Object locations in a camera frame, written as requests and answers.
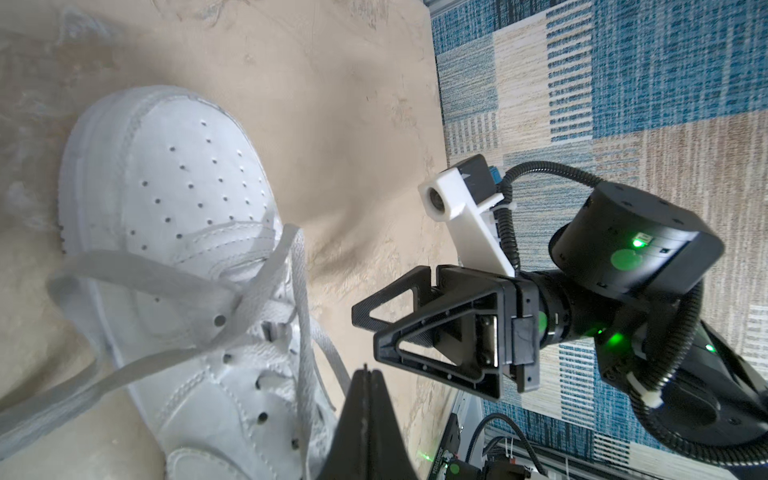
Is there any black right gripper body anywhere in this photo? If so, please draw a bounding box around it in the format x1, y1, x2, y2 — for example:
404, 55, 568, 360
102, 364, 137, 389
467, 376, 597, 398
437, 265, 540, 400

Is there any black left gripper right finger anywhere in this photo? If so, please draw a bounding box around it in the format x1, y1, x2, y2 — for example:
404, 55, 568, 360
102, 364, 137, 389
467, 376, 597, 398
368, 370, 417, 480

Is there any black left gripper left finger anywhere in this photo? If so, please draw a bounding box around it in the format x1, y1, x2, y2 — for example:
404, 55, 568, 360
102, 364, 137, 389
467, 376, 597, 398
318, 367, 371, 480

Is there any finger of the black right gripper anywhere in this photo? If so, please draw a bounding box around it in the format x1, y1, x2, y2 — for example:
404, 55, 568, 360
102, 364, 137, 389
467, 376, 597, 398
351, 265, 437, 336
373, 287, 504, 400

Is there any white leather sneaker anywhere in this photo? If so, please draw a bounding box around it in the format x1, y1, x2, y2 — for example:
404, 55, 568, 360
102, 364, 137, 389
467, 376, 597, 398
1, 86, 350, 479

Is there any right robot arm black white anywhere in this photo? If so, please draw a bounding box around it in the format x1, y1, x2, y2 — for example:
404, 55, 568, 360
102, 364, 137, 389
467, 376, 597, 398
351, 181, 767, 467

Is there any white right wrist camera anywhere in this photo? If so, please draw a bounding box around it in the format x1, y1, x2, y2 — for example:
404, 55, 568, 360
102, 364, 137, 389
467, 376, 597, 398
418, 154, 516, 278

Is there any black corrugated right cable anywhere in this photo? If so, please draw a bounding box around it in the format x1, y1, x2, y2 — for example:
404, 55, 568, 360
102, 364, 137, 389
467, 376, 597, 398
493, 160, 768, 468

